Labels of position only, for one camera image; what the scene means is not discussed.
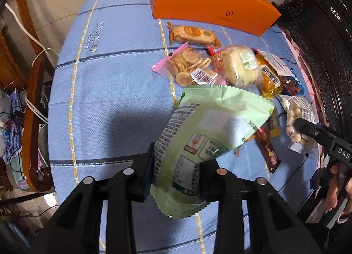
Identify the clear packet of white balls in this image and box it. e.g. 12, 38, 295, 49
280, 95, 317, 153

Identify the blue striped tablecloth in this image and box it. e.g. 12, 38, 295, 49
47, 0, 325, 254

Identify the white cable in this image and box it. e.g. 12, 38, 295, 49
4, 3, 59, 124

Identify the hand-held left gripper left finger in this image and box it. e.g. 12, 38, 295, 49
29, 142, 155, 254

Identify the white round cake packet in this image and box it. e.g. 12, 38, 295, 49
217, 46, 263, 90

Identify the pink round cracker packet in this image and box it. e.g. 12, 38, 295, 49
152, 42, 220, 87

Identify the orange cookie packet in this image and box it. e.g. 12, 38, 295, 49
167, 22, 221, 47

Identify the yellow cake packet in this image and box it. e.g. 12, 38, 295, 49
254, 52, 285, 99

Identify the green snack packet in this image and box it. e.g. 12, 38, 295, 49
151, 85, 275, 219

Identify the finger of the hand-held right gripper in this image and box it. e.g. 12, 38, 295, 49
293, 118, 330, 145

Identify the red snack packet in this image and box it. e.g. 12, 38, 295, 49
207, 47, 229, 64

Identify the blue snack packet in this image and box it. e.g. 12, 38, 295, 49
280, 69, 306, 96

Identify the person's right hand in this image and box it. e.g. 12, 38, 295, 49
324, 162, 352, 213

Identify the pink cloth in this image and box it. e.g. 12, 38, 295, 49
283, 30, 328, 167

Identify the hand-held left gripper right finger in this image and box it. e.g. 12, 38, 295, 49
199, 159, 321, 254

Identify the carved wooden chair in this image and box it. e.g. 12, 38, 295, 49
0, 0, 59, 191

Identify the red-brown stick snack packet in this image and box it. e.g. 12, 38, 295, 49
253, 126, 281, 173

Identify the dark carved wooden furniture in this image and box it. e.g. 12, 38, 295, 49
271, 0, 352, 145

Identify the orange cardboard box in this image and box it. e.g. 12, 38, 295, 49
148, 0, 281, 36

